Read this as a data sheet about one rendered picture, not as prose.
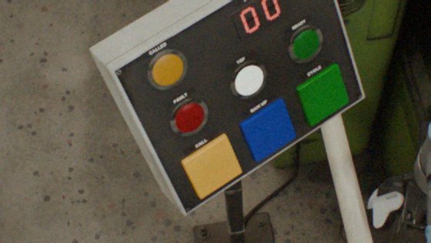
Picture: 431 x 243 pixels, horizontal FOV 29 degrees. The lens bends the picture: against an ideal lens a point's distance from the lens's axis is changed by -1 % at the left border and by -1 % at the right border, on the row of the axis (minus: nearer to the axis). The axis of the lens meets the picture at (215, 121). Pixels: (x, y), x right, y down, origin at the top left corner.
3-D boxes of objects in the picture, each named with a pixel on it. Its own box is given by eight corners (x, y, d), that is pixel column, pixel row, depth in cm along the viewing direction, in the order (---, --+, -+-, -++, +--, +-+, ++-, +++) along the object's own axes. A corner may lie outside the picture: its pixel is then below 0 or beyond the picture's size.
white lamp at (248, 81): (267, 94, 121) (267, 79, 117) (235, 99, 121) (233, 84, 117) (262, 74, 123) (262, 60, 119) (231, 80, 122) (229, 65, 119)
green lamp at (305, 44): (322, 58, 123) (325, 43, 119) (291, 63, 123) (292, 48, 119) (318, 40, 125) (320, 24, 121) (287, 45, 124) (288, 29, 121)
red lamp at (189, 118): (208, 131, 119) (207, 118, 115) (175, 137, 119) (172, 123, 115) (205, 111, 120) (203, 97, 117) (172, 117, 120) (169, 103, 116)
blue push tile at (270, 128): (298, 137, 128) (284, 99, 124) (257, 163, 126) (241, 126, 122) (291, 131, 129) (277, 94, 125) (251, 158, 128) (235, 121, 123)
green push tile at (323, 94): (350, 101, 130) (338, 63, 126) (311, 128, 128) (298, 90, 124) (343, 97, 131) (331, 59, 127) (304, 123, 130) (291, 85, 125)
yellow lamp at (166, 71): (188, 84, 114) (185, 68, 110) (153, 90, 114) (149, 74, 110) (184, 64, 115) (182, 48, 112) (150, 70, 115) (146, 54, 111)
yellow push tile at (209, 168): (243, 172, 126) (227, 135, 122) (201, 200, 124) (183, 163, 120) (237, 167, 127) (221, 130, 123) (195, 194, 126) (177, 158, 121)
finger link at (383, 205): (349, 229, 124) (392, 219, 116) (355, 192, 126) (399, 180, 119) (364, 236, 125) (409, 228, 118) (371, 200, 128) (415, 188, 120)
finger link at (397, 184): (369, 192, 121) (412, 181, 114) (370, 182, 122) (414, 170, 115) (392, 204, 123) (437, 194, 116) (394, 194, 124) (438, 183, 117)
